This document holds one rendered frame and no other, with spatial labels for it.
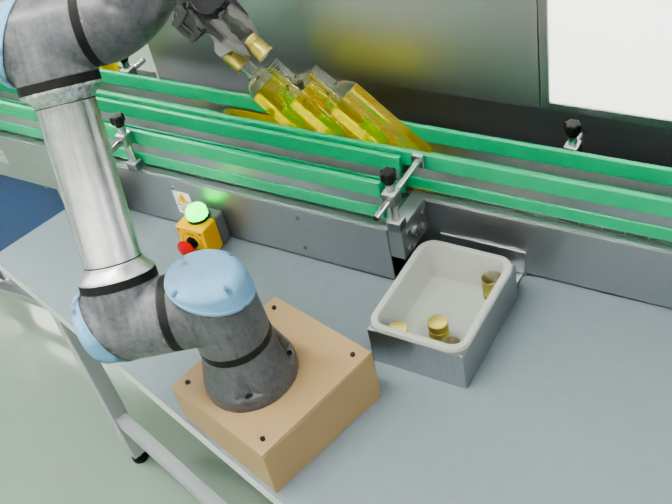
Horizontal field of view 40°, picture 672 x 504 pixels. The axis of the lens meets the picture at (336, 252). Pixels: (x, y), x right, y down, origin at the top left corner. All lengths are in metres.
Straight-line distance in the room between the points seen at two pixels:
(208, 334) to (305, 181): 0.44
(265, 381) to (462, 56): 0.67
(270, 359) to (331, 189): 0.38
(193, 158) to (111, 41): 0.57
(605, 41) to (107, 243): 0.83
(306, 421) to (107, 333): 0.32
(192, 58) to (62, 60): 0.82
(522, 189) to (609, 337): 0.28
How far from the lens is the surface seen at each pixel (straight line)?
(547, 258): 1.61
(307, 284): 1.71
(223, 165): 1.76
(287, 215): 1.71
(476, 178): 1.58
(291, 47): 1.89
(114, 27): 1.27
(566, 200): 1.54
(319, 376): 1.42
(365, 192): 1.58
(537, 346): 1.55
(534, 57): 1.60
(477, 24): 1.61
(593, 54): 1.57
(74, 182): 1.32
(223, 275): 1.30
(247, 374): 1.37
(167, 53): 2.13
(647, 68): 1.55
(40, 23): 1.30
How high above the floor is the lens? 1.92
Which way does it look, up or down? 41 degrees down
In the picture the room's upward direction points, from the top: 13 degrees counter-clockwise
